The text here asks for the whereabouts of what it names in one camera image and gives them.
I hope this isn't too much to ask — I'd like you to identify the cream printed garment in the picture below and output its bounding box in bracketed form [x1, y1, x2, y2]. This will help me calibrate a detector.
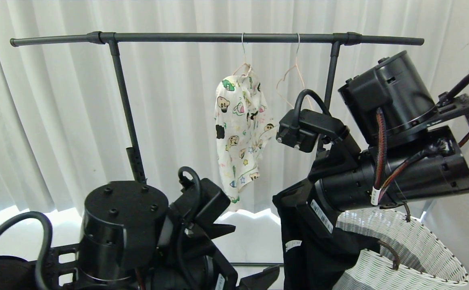
[214, 72, 278, 213]

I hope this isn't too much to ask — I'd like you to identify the white curtain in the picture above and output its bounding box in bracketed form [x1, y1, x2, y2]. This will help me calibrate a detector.
[0, 0, 469, 220]

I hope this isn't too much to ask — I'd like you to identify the black clothes rack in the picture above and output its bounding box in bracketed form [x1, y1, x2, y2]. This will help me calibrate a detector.
[10, 31, 425, 267]

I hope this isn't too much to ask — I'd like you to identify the black garment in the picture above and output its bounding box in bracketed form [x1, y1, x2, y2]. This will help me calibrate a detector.
[272, 181, 381, 290]

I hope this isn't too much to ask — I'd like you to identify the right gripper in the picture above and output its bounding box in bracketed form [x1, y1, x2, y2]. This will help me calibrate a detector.
[282, 159, 377, 242]

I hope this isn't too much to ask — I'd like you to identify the black cable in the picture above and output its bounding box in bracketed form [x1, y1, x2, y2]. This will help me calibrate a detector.
[0, 211, 54, 290]
[440, 64, 469, 102]

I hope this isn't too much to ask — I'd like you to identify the pink clothes hanger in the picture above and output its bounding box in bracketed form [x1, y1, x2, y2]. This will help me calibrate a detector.
[275, 33, 315, 110]
[231, 33, 255, 79]

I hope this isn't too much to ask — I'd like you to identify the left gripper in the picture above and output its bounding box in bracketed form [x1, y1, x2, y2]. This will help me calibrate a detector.
[154, 222, 281, 290]

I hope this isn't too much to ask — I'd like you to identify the white laundry basket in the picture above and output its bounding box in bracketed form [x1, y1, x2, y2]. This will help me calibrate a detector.
[333, 207, 469, 290]

